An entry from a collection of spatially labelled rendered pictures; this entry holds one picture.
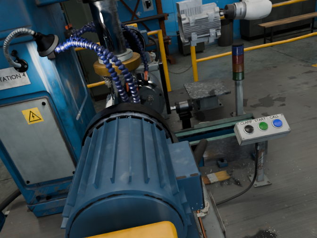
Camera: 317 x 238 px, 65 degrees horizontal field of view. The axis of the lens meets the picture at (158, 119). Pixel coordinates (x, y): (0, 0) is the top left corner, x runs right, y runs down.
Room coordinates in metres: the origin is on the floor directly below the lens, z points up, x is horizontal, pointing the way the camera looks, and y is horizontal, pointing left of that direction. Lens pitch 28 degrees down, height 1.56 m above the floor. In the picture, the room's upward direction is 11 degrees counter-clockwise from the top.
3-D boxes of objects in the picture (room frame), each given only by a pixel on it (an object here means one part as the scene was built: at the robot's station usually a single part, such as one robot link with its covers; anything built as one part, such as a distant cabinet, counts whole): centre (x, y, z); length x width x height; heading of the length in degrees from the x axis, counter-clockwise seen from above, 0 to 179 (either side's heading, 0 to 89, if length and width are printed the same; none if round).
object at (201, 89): (1.48, -0.34, 0.86); 0.27 x 0.24 x 0.12; 0
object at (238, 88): (1.25, -0.47, 1.01); 0.08 x 0.08 x 0.42; 0
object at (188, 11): (1.44, -0.28, 1.41); 0.12 x 0.11 x 0.07; 90
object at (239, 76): (1.25, -0.47, 1.05); 0.06 x 0.06 x 0.04
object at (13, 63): (0.71, 0.30, 1.46); 0.18 x 0.11 x 0.13; 90
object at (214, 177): (0.78, -0.14, 0.80); 0.21 x 0.05 x 0.01; 96
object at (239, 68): (1.25, -0.47, 1.10); 0.06 x 0.06 x 0.04
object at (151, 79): (1.28, 0.07, 1.04); 0.41 x 0.25 x 0.25; 0
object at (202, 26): (1.44, -0.32, 1.31); 0.20 x 0.19 x 0.19; 90
